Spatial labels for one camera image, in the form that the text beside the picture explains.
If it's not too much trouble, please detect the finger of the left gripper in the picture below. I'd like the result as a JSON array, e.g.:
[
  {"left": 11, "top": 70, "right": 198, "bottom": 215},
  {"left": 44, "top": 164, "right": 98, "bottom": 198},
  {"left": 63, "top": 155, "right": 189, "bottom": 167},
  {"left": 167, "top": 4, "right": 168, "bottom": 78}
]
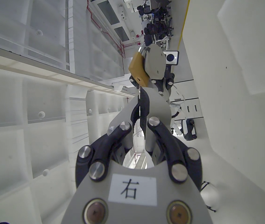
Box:
[
  {"left": 143, "top": 45, "right": 175, "bottom": 96},
  {"left": 129, "top": 75, "right": 140, "bottom": 90}
]

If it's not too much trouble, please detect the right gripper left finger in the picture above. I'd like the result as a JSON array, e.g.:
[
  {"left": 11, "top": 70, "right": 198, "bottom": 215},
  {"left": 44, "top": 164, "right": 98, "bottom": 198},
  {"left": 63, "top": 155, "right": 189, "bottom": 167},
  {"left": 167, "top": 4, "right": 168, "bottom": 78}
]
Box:
[{"left": 75, "top": 97, "right": 140, "bottom": 189}]

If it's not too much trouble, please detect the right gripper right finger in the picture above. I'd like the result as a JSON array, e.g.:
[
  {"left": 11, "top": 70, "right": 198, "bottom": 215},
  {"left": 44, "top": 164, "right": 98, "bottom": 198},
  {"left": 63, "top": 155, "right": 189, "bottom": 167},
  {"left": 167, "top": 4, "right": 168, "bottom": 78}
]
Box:
[{"left": 145, "top": 88, "right": 204, "bottom": 191}]

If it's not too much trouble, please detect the brass padlock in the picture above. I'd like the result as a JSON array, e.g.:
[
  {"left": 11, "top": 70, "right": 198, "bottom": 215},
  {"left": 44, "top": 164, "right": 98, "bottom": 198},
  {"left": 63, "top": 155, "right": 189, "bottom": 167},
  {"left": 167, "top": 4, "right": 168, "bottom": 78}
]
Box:
[{"left": 128, "top": 47, "right": 151, "bottom": 88}]

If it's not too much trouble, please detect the robot body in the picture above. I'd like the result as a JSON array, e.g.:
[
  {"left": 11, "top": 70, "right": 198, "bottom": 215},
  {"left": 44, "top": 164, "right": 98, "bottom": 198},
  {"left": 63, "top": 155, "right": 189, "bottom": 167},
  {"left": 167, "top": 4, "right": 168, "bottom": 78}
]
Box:
[{"left": 182, "top": 118, "right": 197, "bottom": 141}]

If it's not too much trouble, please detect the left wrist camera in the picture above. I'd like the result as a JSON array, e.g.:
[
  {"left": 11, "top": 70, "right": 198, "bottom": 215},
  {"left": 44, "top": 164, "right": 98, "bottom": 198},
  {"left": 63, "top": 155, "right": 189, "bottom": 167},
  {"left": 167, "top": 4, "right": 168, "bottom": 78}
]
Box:
[{"left": 163, "top": 50, "right": 180, "bottom": 66}]

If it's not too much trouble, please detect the thin black cable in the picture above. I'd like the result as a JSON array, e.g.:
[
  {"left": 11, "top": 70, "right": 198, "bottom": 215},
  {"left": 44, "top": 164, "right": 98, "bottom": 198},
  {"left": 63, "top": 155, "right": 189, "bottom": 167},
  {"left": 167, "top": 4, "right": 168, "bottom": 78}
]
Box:
[{"left": 200, "top": 181, "right": 217, "bottom": 212}]

